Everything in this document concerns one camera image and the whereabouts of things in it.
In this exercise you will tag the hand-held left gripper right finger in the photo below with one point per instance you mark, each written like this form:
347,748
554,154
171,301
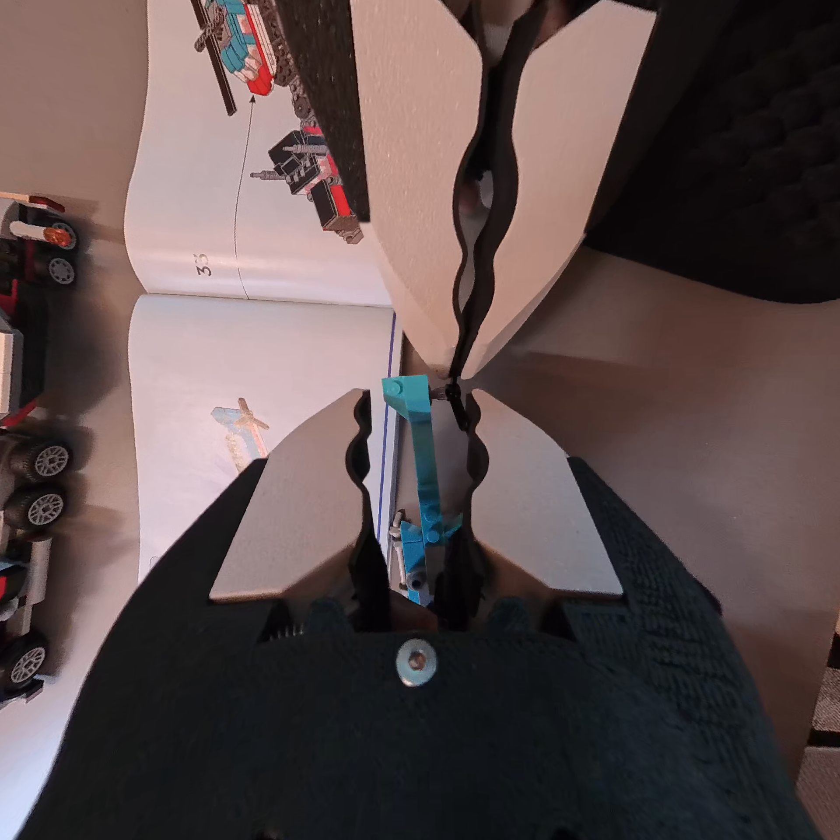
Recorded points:
538,518

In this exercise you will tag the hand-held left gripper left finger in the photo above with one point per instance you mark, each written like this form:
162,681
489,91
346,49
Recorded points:
295,518

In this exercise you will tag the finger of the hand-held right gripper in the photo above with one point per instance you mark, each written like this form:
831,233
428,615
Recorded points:
413,164
571,131

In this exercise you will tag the teal lego tail assembly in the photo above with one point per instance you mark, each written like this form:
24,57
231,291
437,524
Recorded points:
423,459

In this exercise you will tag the small black lego piece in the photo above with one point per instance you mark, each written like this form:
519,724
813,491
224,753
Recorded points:
456,403

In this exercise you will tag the open lego instruction booklet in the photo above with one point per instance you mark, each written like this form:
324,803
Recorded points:
262,354

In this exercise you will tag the lego truck model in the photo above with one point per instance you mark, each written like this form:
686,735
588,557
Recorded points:
33,459

